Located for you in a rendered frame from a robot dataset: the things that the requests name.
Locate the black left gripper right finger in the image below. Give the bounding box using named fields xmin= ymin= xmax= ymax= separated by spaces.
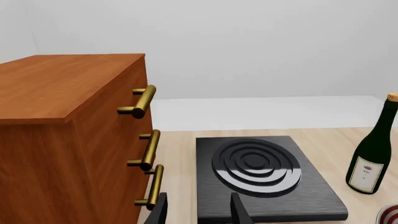
xmin=230 ymin=192 xmax=255 ymax=224

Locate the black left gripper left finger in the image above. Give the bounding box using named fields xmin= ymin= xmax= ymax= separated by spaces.
xmin=143 ymin=192 xmax=169 ymax=224

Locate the flat black stove plate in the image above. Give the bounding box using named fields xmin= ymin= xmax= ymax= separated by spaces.
xmin=195 ymin=135 xmax=348 ymax=224

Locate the plate with red rings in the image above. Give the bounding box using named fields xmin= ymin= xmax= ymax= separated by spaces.
xmin=376 ymin=203 xmax=398 ymax=224

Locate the wooden cabinet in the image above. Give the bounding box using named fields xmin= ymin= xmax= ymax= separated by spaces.
xmin=0 ymin=53 xmax=155 ymax=224

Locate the dark green wine bottle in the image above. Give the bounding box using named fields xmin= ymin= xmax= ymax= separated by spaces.
xmin=345 ymin=92 xmax=398 ymax=194

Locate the brass drawer handle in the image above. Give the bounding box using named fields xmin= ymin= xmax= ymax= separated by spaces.
xmin=134 ymin=164 xmax=165 ymax=212
xmin=117 ymin=84 xmax=157 ymax=119
xmin=126 ymin=129 xmax=162 ymax=172

